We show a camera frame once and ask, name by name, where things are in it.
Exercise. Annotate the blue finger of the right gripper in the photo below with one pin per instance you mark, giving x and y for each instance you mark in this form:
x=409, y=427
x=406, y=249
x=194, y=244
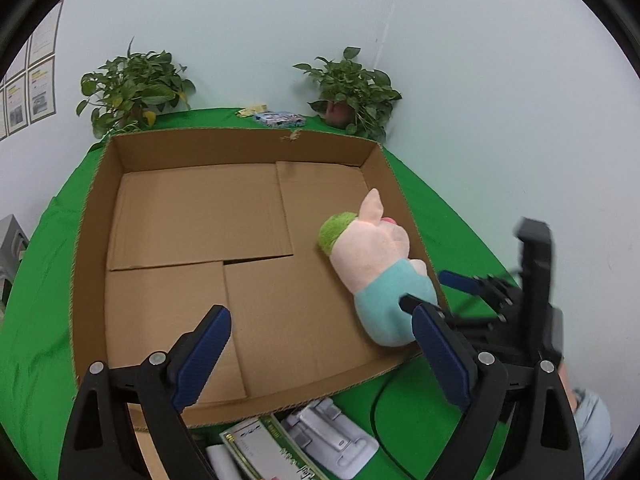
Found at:
x=409, y=303
x=462, y=283

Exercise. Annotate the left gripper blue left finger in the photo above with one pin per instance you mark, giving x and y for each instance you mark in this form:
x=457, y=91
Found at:
x=187, y=366

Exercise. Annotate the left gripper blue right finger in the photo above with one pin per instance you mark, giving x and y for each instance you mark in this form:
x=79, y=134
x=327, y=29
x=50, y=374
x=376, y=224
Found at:
x=454, y=362

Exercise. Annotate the pig plush toy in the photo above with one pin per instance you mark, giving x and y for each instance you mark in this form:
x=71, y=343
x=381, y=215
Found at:
x=370, y=254

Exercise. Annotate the white handheld fan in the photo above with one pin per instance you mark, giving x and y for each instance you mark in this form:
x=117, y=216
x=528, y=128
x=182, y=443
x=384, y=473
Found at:
x=222, y=462

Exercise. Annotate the green white medicine box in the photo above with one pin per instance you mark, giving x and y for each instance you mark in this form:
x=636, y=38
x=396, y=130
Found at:
x=264, y=450

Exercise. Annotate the green table cloth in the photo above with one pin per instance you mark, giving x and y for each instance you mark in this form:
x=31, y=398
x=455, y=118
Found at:
x=37, y=378

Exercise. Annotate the large open cardboard tray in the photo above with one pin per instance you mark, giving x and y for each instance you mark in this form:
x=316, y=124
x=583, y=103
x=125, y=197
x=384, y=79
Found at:
x=177, y=221

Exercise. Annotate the right potted plant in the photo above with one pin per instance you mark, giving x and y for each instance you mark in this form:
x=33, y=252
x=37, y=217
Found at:
x=367, y=93

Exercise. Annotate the potted plant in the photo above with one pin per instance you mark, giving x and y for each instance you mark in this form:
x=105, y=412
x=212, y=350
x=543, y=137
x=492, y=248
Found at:
x=367, y=93
x=129, y=92

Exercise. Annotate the grey plastic stool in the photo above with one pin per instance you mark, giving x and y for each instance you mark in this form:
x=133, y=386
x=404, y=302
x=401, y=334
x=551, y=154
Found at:
x=14, y=243

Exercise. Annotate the small blue packet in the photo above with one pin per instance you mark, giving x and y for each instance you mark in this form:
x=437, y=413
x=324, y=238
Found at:
x=280, y=120

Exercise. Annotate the left potted plant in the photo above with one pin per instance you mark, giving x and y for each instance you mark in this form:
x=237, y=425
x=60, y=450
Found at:
x=129, y=92

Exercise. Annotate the framed certificate lower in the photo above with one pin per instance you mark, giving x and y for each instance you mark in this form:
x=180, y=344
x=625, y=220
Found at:
x=41, y=91

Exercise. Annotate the framed certificate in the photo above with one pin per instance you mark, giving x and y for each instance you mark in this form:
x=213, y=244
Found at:
x=41, y=91
x=42, y=43

